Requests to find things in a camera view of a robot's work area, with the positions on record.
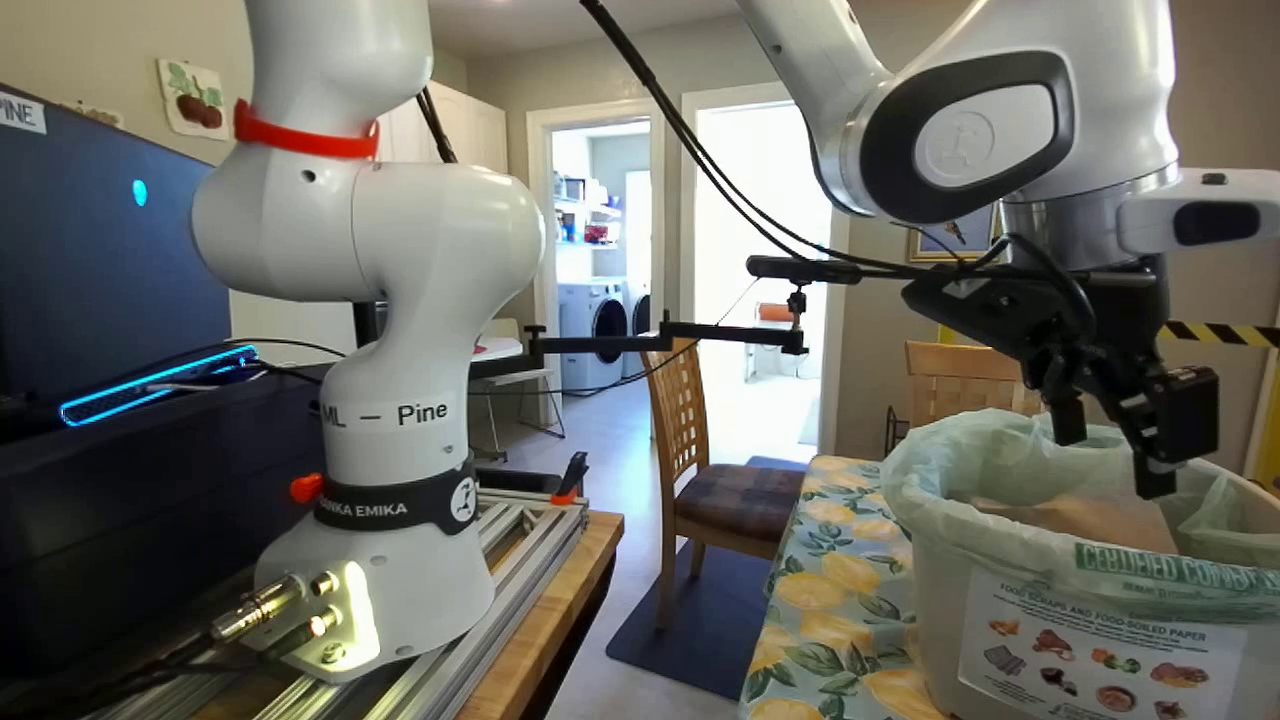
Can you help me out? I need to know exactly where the orange knob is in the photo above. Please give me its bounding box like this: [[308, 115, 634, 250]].
[[283, 469, 331, 512]]

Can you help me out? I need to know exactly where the pale green bin liner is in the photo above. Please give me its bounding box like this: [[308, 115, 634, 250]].
[[877, 402, 1280, 624]]

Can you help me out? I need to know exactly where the light wooden chair back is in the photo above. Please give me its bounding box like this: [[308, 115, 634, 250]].
[[903, 336, 1043, 428]]

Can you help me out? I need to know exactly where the lemon print tablecloth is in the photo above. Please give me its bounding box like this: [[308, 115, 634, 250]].
[[738, 450, 958, 720]]

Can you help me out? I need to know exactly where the blue plaid seat cushion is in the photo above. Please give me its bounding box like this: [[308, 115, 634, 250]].
[[673, 450, 811, 543]]

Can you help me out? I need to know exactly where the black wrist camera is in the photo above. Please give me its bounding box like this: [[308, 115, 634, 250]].
[[901, 268, 1073, 368]]

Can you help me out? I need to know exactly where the aluminium rail base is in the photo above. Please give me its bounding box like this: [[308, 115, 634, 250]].
[[96, 482, 593, 720]]

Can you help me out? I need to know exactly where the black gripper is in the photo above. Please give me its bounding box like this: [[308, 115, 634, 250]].
[[1008, 261, 1224, 503]]

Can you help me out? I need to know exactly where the black clamp lever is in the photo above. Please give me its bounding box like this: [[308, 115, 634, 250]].
[[550, 449, 597, 506]]

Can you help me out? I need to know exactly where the black equipment case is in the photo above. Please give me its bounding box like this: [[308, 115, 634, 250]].
[[0, 363, 331, 686]]

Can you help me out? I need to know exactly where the red ring clamp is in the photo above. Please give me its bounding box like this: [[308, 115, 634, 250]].
[[233, 95, 386, 162]]

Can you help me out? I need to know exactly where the white washing machine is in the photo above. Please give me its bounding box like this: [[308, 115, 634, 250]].
[[557, 276, 662, 401]]

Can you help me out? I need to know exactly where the fruit wall picture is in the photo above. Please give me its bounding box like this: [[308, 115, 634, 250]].
[[157, 55, 238, 144]]

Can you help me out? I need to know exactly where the blue floor rug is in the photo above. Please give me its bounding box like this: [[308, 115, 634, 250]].
[[606, 536, 785, 702]]

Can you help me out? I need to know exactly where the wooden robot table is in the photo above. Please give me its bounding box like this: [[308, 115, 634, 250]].
[[455, 506, 627, 720]]

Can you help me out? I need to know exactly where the white side table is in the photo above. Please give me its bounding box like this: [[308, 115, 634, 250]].
[[455, 333, 573, 465]]

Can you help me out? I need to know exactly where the wooden lattice back chair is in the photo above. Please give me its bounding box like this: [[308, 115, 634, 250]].
[[639, 336, 811, 630]]

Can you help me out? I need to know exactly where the black stereo camera bar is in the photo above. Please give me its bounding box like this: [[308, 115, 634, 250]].
[[743, 250, 870, 289]]

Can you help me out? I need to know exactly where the white monitor label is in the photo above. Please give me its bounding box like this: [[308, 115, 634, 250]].
[[0, 93, 53, 140]]

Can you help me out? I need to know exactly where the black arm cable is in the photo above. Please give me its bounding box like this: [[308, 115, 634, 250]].
[[412, 0, 1104, 353]]

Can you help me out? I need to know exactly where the framed wall picture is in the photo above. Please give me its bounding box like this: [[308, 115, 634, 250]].
[[910, 199, 1014, 262]]

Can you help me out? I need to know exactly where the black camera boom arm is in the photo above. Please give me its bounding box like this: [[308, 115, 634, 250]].
[[521, 278, 818, 368]]

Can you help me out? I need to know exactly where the dark computer monitor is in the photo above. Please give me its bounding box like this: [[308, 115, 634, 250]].
[[0, 81, 238, 431]]

